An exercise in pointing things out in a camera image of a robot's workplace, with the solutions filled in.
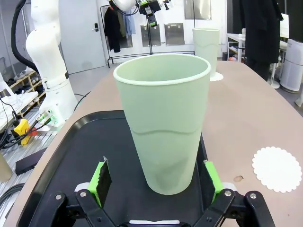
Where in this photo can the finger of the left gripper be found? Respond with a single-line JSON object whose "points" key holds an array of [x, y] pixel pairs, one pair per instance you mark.
{"points": [[153, 20]]}

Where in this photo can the blue hanging shirt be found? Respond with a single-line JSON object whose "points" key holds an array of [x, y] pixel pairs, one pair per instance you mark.
{"points": [[129, 23]]}

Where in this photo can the white scalloped paper coaster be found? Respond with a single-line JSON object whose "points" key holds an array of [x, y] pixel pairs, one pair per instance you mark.
{"points": [[219, 76], [274, 169]]}

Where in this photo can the black door lock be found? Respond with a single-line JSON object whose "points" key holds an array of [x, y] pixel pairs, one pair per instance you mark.
{"points": [[95, 26]]}

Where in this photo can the white shelf cart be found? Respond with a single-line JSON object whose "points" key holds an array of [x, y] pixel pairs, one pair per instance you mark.
{"points": [[234, 37]]}

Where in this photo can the white cylindrical air purifier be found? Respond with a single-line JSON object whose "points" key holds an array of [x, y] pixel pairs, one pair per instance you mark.
{"points": [[292, 68]]}

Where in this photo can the yellow emergency stop box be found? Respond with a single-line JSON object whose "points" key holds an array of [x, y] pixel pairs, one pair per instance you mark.
{"points": [[21, 126]]}

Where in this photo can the black flat box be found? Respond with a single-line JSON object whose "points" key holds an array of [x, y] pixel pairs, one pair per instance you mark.
{"points": [[29, 163]]}

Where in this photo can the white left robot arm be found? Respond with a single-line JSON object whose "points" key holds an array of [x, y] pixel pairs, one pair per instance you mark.
{"points": [[52, 71]]}

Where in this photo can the grey door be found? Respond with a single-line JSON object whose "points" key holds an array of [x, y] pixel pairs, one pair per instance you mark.
{"points": [[80, 35]]}

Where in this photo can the person in long black coat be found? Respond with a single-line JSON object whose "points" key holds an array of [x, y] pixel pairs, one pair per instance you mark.
{"points": [[260, 30]]}

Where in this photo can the pale green plastic cup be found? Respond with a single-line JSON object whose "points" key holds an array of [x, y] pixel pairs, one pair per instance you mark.
{"points": [[206, 52], [165, 106]]}

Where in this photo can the white sneakers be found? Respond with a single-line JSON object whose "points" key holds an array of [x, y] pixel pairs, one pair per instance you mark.
{"points": [[23, 97]]}

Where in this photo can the olive hanging garment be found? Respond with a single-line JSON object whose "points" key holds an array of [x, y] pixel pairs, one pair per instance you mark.
{"points": [[122, 26]]}

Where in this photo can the black clothes rack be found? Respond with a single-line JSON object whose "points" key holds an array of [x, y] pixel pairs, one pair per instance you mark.
{"points": [[109, 60]]}

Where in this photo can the black plastic tray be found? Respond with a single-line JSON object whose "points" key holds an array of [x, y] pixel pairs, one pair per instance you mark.
{"points": [[99, 142]]}

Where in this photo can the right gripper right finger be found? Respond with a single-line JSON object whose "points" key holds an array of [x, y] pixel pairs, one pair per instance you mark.
{"points": [[216, 182]]}

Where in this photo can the beige rounded object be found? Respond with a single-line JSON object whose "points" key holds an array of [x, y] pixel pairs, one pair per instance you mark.
{"points": [[4, 169]]}

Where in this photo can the black hanging coat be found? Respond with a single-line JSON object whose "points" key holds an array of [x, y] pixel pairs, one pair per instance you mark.
{"points": [[112, 30]]}

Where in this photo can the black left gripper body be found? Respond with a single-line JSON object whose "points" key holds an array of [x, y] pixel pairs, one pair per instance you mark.
{"points": [[149, 8]]}

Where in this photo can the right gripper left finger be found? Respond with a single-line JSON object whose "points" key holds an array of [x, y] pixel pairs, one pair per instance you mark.
{"points": [[99, 184]]}

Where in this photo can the wooden shoe rack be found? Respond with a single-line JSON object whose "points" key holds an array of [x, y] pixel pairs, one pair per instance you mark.
{"points": [[24, 81]]}

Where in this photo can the framed wall board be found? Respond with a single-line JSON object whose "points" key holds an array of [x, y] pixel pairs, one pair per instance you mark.
{"points": [[201, 9]]}

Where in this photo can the steel wall panel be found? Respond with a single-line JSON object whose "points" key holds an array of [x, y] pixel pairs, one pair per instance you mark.
{"points": [[155, 35], [174, 34]]}

